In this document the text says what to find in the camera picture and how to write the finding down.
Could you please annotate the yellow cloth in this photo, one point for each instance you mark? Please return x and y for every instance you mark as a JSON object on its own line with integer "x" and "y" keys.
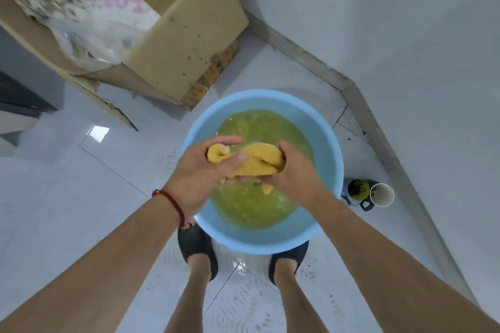
{"x": 257, "y": 161}

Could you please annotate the person's leg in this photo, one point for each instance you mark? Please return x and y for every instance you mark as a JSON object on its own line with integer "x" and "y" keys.
{"x": 300, "y": 301}
{"x": 191, "y": 297}

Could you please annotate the person's left dark slipper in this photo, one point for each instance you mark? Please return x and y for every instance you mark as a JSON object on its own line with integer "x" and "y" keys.
{"x": 195, "y": 241}

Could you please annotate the person's left thumb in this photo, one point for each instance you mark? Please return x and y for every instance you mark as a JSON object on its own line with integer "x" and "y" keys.
{"x": 235, "y": 161}

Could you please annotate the large cardboard box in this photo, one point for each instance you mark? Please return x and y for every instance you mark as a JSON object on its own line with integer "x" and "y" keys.
{"x": 187, "y": 36}

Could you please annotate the person's right dark slipper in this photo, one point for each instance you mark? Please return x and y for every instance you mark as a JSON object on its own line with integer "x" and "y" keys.
{"x": 291, "y": 252}

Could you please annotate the person's right thumb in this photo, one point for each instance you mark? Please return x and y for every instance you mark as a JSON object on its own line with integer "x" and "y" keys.
{"x": 269, "y": 179}

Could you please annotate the light blue plastic basin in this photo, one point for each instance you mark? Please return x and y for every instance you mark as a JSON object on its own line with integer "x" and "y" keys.
{"x": 324, "y": 141}

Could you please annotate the person's left leg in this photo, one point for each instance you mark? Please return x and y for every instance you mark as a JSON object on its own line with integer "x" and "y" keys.
{"x": 191, "y": 297}

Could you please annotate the clear plastic bag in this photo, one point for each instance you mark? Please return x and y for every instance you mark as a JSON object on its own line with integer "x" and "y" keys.
{"x": 92, "y": 42}

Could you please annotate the person's left hand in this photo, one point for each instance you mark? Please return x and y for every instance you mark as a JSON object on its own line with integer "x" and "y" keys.
{"x": 193, "y": 178}

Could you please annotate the person's right hand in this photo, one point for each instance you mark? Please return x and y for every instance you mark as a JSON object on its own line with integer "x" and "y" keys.
{"x": 299, "y": 178}

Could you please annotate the person's dark slipper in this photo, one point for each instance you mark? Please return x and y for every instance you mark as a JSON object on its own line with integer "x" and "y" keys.
{"x": 291, "y": 252}
{"x": 195, "y": 241}

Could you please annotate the white paper cup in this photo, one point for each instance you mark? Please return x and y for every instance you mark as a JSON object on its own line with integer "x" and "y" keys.
{"x": 382, "y": 195}

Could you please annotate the green murky water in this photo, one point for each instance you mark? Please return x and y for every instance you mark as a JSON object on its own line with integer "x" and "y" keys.
{"x": 254, "y": 204}

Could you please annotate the person's right leg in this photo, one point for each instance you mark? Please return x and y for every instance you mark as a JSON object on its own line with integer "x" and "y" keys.
{"x": 300, "y": 301}

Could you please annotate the cup with green residue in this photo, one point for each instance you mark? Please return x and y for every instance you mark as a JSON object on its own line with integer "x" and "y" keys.
{"x": 358, "y": 190}

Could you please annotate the dark grey furniture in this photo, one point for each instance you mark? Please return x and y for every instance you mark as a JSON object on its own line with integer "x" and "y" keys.
{"x": 21, "y": 96}

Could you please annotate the dark blue scoop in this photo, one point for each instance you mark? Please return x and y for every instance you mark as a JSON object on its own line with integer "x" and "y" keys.
{"x": 367, "y": 207}

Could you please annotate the person's right forearm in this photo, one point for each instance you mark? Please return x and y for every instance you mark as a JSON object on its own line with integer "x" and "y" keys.
{"x": 390, "y": 270}

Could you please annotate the person's left forearm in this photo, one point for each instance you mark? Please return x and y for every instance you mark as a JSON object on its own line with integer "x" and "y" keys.
{"x": 93, "y": 270}

